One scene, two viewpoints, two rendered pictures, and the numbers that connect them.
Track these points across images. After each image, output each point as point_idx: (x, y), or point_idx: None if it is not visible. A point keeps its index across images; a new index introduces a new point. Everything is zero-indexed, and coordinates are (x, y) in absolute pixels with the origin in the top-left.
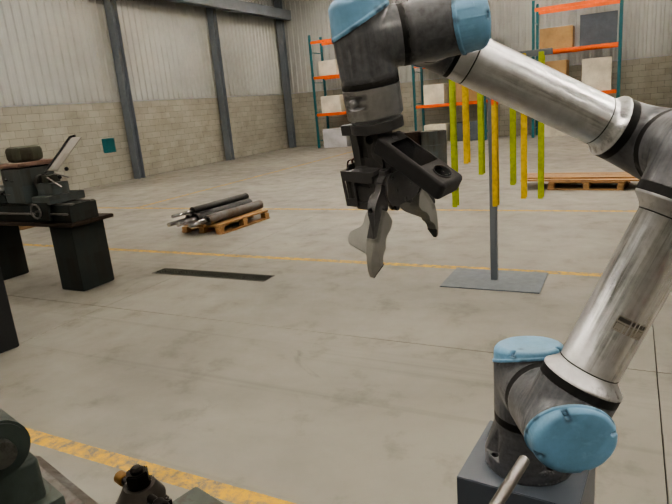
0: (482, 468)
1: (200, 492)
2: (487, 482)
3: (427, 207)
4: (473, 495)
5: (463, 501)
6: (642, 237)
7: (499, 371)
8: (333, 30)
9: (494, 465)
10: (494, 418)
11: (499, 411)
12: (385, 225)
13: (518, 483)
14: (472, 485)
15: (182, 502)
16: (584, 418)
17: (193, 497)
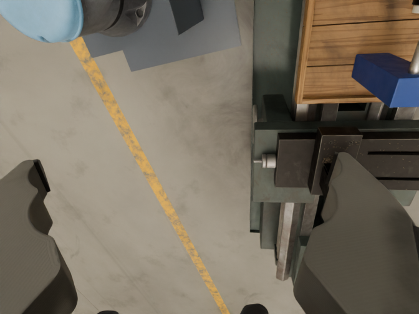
0: (153, 21)
1: (255, 195)
2: (166, 5)
3: (5, 241)
4: (177, 17)
5: (182, 26)
6: None
7: (89, 14)
8: None
9: (148, 8)
10: (115, 25)
11: (115, 11)
12: (360, 256)
13: None
14: (175, 18)
15: (267, 197)
16: None
17: (260, 195)
